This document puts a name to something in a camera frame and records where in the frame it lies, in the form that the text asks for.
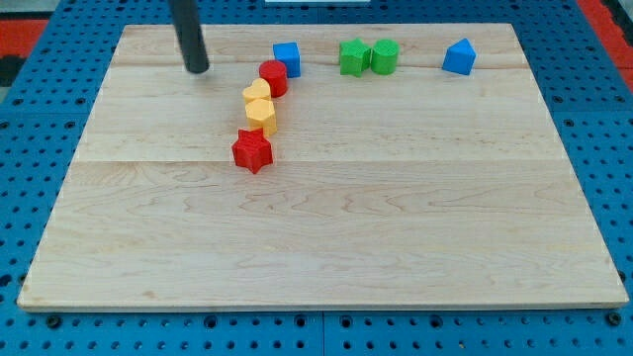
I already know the light wooden board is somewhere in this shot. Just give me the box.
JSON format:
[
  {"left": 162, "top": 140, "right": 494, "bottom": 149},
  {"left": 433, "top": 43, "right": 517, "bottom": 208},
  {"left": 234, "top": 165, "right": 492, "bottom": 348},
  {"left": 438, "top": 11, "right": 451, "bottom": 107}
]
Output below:
[{"left": 18, "top": 24, "right": 628, "bottom": 312}]

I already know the red star block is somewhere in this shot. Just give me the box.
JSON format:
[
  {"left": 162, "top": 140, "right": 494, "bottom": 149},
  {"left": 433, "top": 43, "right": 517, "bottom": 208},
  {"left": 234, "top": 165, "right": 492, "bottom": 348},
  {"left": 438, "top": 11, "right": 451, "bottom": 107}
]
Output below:
[{"left": 231, "top": 129, "right": 273, "bottom": 174}]

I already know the yellow hexagon block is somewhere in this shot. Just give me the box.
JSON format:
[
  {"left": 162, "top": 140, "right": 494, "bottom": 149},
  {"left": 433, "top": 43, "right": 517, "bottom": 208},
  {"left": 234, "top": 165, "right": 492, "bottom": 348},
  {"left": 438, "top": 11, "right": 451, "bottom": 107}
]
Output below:
[{"left": 245, "top": 99, "right": 277, "bottom": 137}]

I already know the yellow heart block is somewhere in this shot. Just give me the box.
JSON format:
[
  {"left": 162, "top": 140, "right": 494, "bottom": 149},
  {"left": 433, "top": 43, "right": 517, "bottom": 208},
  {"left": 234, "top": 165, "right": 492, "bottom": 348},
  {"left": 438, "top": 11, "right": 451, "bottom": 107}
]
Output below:
[{"left": 242, "top": 78, "right": 271, "bottom": 104}]

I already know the red cylinder block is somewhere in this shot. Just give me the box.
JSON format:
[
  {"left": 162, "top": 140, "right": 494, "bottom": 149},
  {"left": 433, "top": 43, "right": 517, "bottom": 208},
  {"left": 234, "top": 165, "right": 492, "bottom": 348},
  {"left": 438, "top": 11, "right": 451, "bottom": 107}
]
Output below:
[{"left": 258, "top": 60, "right": 288, "bottom": 98}]

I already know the blue cube block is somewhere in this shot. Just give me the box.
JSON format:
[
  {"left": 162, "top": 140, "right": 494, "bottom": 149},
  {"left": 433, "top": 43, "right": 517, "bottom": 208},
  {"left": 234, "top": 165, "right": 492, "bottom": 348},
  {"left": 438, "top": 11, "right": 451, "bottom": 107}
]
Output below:
[{"left": 272, "top": 42, "right": 302, "bottom": 78}]

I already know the green star block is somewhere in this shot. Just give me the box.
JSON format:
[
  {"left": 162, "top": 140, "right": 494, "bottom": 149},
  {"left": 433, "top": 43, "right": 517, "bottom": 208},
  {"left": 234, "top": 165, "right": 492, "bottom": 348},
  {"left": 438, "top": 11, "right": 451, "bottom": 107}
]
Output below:
[{"left": 339, "top": 38, "right": 372, "bottom": 77}]

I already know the green cylinder block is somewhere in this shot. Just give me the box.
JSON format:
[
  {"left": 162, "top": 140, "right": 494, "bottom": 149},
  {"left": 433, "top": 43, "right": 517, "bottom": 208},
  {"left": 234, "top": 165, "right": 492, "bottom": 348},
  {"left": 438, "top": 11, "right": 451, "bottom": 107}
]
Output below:
[{"left": 370, "top": 39, "right": 400, "bottom": 75}]

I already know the blue triangular prism block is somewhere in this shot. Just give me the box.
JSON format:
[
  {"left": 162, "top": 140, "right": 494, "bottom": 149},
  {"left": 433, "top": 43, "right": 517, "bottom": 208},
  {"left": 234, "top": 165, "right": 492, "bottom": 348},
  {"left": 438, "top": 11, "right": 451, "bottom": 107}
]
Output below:
[{"left": 441, "top": 38, "right": 477, "bottom": 75}]

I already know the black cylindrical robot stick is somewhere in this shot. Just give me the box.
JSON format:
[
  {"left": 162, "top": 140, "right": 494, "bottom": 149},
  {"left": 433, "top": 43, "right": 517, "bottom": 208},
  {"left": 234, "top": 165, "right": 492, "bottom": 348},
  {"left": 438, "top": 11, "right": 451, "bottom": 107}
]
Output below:
[{"left": 168, "top": 0, "right": 210, "bottom": 74}]

